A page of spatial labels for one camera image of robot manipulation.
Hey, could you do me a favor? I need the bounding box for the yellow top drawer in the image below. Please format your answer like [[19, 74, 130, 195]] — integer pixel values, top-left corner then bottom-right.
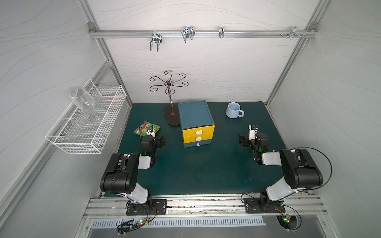
[[183, 125, 215, 137]]

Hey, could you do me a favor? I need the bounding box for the yellow drawer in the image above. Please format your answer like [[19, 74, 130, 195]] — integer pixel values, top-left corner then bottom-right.
[[184, 132, 213, 144], [183, 125, 215, 137]]

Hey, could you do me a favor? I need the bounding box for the teal drawer cabinet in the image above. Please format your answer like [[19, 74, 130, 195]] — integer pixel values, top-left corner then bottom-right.
[[178, 100, 215, 131]]

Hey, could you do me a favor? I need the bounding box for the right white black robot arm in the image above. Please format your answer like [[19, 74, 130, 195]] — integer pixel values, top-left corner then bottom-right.
[[238, 127, 324, 209]]

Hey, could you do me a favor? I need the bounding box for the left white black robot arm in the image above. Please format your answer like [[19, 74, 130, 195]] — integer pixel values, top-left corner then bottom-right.
[[100, 135, 166, 204]]

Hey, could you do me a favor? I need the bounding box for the teal bottom drawer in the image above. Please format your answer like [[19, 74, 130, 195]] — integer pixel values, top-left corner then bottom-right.
[[184, 139, 212, 148]]

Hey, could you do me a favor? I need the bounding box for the green snack packet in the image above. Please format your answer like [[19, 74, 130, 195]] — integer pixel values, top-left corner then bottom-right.
[[134, 121, 160, 137]]

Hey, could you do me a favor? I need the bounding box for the bronze mug tree stand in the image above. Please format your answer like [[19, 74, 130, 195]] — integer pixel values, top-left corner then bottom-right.
[[149, 70, 189, 126]]

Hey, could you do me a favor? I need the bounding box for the light blue mug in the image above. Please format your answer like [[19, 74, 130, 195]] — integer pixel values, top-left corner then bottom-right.
[[225, 102, 245, 119]]

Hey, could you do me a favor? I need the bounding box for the white vent strip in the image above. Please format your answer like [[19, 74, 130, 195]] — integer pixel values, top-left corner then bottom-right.
[[91, 216, 266, 229]]

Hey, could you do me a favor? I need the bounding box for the left controller wiring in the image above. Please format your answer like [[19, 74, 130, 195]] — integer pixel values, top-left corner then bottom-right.
[[115, 205, 158, 236]]

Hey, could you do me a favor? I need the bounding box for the clear wine glass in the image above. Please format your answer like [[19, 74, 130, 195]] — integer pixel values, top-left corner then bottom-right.
[[69, 88, 101, 121]]

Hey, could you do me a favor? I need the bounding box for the metal double hook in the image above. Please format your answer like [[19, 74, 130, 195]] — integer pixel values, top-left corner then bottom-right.
[[150, 32, 163, 52]]

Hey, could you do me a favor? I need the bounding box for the small metal clip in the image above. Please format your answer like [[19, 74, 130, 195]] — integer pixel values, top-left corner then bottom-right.
[[219, 26, 225, 39]]

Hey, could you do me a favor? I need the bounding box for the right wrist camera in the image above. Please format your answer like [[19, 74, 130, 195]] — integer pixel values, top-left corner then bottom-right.
[[249, 124, 258, 140]]

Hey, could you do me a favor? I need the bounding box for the right black cable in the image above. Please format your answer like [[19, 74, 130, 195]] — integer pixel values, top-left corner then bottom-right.
[[290, 146, 333, 190]]

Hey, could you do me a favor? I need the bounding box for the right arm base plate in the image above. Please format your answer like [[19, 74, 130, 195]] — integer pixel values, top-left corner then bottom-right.
[[243, 197, 285, 214]]

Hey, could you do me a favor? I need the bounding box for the white wire basket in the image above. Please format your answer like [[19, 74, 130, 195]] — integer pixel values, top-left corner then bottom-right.
[[45, 79, 126, 154]]

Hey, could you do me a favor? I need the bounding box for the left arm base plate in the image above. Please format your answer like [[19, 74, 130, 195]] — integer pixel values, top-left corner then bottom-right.
[[126, 199, 167, 216]]

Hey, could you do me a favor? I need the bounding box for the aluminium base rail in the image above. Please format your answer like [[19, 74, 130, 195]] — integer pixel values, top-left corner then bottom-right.
[[83, 193, 328, 219]]

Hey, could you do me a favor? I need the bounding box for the metal bracket with bolts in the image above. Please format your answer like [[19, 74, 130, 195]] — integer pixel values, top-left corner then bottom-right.
[[280, 26, 306, 39]]

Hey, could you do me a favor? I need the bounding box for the metal wire hook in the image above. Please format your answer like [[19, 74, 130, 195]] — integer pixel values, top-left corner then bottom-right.
[[181, 26, 195, 43]]

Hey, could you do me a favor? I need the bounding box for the aluminium top rail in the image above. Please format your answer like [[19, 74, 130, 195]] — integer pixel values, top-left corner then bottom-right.
[[89, 29, 318, 39]]

